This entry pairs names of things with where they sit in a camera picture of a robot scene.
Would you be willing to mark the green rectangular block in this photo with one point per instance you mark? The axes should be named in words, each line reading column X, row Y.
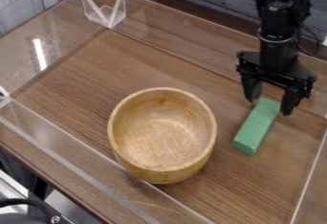
column 254, row 126

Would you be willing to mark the clear acrylic corner bracket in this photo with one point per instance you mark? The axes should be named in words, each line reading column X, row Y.
column 104, row 15

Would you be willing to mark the clear acrylic tray enclosure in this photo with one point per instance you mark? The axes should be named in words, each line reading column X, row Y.
column 66, row 69

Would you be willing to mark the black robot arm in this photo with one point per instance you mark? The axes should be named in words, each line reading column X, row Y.
column 278, row 33

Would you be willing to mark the brown wooden bowl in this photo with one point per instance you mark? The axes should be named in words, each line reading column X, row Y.
column 161, row 131

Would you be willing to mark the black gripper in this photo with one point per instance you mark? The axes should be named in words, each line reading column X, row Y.
column 277, row 74

